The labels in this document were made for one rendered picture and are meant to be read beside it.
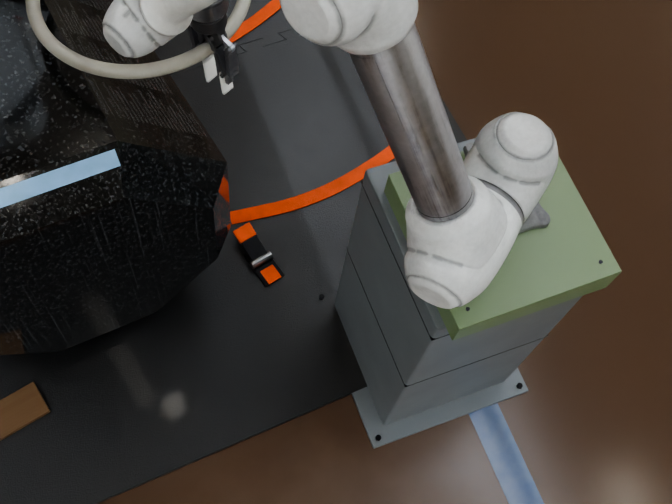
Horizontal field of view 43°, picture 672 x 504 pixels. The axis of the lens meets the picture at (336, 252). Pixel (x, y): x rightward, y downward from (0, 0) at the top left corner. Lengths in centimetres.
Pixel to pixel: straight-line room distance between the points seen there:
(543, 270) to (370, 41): 77
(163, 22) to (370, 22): 52
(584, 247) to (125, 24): 99
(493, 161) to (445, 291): 25
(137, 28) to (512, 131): 68
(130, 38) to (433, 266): 65
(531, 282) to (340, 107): 136
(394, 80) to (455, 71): 190
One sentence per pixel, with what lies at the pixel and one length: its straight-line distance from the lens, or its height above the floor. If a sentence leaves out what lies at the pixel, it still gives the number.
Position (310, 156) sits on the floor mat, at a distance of 279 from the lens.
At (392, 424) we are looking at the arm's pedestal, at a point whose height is 1.
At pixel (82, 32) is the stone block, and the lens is 210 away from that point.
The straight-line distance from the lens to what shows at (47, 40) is 190.
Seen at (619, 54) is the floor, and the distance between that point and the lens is 335.
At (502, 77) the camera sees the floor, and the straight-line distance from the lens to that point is 312.
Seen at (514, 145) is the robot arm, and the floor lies 115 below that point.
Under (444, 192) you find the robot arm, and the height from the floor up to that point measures 122.
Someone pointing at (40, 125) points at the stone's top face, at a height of 84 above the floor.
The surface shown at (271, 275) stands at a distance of 257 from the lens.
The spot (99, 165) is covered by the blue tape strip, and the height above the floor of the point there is 82.
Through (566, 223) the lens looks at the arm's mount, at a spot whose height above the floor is 88.
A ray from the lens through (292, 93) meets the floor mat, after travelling 293.
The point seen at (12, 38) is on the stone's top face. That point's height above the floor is 84.
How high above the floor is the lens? 238
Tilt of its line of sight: 64 degrees down
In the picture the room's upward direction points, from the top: 12 degrees clockwise
